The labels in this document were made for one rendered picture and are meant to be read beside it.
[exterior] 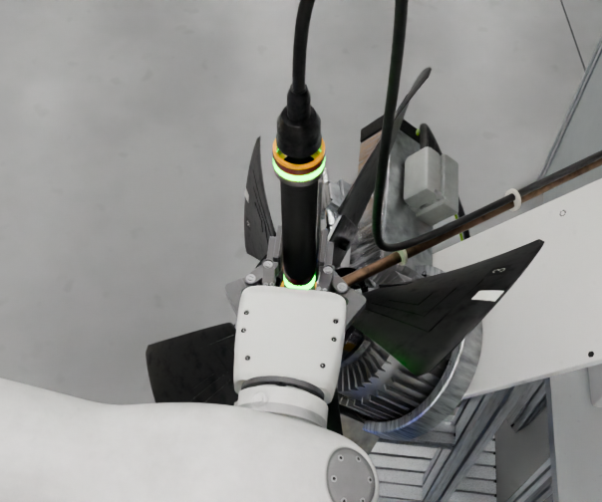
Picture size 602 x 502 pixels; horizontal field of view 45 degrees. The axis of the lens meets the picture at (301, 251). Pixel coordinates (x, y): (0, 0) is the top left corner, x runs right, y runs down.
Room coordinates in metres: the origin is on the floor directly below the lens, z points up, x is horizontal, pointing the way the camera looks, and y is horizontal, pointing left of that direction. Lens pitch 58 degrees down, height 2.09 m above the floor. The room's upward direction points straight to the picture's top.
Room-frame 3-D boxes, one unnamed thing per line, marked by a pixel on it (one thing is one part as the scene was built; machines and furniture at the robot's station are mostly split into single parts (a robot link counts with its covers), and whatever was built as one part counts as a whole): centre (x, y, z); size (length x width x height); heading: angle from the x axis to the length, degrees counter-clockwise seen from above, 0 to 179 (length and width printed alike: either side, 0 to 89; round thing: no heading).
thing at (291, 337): (0.28, 0.01, 1.46); 0.11 x 0.10 x 0.07; 174
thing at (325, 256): (0.37, -0.03, 1.47); 0.07 x 0.03 x 0.03; 174
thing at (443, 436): (0.50, -0.23, 0.56); 0.19 x 0.04 x 0.04; 84
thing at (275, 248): (0.38, 0.04, 1.47); 0.07 x 0.03 x 0.03; 174
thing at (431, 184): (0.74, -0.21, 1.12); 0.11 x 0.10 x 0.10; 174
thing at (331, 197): (0.74, -0.05, 1.08); 0.07 x 0.04 x 0.06; 4
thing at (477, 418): (0.49, -0.35, 0.57); 0.09 x 0.04 x 1.15; 174
